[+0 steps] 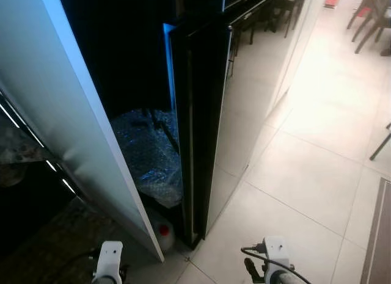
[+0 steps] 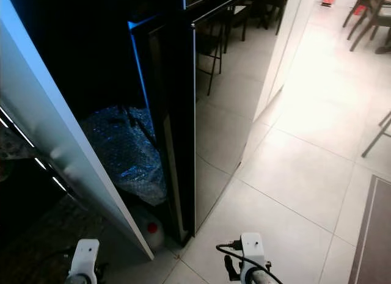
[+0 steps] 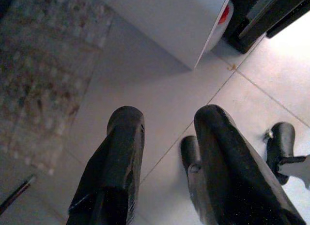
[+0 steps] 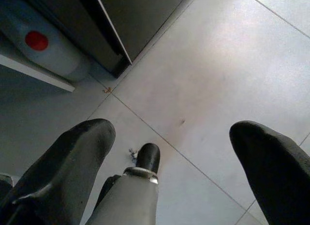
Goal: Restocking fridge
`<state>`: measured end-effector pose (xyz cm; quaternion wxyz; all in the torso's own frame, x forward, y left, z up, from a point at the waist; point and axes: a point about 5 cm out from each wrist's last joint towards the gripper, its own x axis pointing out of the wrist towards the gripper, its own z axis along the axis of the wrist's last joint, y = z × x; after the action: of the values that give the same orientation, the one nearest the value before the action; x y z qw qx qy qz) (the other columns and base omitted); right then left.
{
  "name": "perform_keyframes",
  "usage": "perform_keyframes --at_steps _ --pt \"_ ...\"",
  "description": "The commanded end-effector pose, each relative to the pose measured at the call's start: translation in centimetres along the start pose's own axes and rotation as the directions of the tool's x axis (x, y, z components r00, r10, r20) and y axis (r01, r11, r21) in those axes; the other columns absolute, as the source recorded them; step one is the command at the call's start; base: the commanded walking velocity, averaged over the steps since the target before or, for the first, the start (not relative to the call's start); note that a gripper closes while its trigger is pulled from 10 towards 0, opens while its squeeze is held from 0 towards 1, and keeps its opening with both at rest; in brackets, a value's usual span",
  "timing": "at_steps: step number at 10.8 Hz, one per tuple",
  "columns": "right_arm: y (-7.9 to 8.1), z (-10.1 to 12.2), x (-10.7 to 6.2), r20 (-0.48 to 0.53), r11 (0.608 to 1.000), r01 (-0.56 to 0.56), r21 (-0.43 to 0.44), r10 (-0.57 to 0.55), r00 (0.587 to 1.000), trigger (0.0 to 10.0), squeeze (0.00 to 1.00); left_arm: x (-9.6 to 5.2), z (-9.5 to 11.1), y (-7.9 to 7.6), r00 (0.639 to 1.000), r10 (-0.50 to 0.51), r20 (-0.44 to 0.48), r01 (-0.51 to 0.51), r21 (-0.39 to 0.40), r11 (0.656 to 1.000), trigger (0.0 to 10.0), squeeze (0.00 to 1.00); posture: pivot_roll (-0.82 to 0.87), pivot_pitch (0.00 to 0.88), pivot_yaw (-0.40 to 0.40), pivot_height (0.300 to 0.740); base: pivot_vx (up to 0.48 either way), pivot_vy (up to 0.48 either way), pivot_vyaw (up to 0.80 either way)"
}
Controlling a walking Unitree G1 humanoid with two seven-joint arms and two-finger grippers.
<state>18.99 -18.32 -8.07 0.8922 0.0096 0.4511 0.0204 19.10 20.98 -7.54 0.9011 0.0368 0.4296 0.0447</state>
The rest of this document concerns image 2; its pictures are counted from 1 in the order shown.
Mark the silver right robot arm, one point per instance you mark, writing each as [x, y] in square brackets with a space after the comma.
[259, 278]

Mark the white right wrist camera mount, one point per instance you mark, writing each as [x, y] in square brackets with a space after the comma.
[252, 250]

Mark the brown grey doormat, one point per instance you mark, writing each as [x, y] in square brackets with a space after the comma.
[372, 235]

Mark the white bottle red cap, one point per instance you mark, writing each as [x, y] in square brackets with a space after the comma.
[152, 228]

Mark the clear bubble wrap sheet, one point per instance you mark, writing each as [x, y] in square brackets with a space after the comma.
[122, 149]

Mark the grey metal chair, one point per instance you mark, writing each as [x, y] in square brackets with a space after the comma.
[376, 137]

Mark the patterned floor mat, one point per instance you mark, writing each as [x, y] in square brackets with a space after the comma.
[36, 253]

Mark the wooden chair red seat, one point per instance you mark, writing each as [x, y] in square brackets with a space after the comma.
[359, 8]
[376, 21]

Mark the white fridge body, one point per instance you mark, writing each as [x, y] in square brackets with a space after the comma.
[36, 101]

